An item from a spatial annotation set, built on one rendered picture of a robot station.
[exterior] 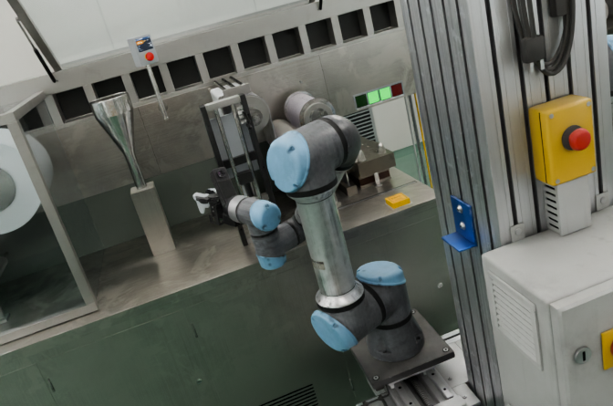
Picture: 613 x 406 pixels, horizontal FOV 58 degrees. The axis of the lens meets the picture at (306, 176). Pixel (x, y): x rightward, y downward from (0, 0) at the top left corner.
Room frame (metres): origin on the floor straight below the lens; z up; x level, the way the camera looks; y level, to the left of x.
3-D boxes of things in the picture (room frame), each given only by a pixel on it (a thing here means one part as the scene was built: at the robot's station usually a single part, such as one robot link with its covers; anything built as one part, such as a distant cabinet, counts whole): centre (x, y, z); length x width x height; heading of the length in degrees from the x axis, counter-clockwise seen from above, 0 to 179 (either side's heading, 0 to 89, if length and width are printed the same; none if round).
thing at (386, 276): (1.21, -0.11, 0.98); 0.13 x 0.12 x 0.14; 126
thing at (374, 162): (2.28, -0.25, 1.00); 0.40 x 0.16 x 0.06; 12
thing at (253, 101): (2.16, 0.17, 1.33); 0.25 x 0.14 x 0.14; 12
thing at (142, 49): (2.00, 0.44, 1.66); 0.07 x 0.07 x 0.10; 38
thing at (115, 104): (2.04, 0.62, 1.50); 0.14 x 0.14 x 0.06
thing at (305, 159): (1.13, -0.01, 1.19); 0.15 x 0.12 x 0.55; 126
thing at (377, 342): (1.21, -0.12, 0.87); 0.15 x 0.15 x 0.10
